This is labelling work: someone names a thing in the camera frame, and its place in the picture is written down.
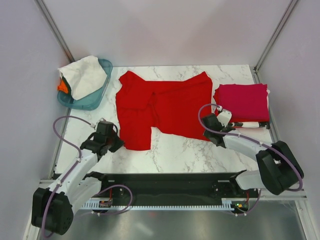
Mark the white slotted cable duct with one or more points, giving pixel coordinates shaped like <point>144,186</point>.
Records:
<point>98,204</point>

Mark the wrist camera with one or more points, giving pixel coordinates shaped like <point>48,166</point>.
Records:
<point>224,117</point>
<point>106,128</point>

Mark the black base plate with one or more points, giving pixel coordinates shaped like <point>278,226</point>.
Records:
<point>170,188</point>

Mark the teal plastic basket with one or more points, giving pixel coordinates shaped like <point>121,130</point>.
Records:
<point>93,100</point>

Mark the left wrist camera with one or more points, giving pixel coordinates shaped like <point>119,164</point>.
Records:
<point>106,128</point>

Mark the red t-shirt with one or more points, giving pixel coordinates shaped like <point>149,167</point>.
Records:
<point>170,106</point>
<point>216,96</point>

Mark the folded red t-shirt in stack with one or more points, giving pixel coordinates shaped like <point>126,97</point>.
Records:
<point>216,96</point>

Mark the dark green garment in basket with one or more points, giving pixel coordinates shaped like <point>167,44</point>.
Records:
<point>67,85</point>

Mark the orange garment in basket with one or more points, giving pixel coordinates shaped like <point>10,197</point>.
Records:
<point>62,87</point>

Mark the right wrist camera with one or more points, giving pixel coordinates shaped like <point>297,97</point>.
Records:
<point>224,117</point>

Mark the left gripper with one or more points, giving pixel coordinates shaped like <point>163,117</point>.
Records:
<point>118,144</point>

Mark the left aluminium frame post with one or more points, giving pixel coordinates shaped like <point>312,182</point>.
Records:
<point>54,28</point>

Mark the aluminium frame post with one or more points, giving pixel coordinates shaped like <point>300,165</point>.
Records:
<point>54,28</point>
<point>276,33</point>

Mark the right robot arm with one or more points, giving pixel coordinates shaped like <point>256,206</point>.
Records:
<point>278,169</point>

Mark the white t-shirt in basket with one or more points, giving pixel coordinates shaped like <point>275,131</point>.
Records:
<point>84,76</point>

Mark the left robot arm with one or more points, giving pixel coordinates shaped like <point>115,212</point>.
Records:
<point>54,207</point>

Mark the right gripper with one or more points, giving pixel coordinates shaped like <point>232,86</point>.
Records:
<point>206,133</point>

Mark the folded magenta t-shirt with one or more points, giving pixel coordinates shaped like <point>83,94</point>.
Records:
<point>228,92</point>

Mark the right aluminium frame post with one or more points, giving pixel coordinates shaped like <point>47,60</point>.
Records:
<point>276,33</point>

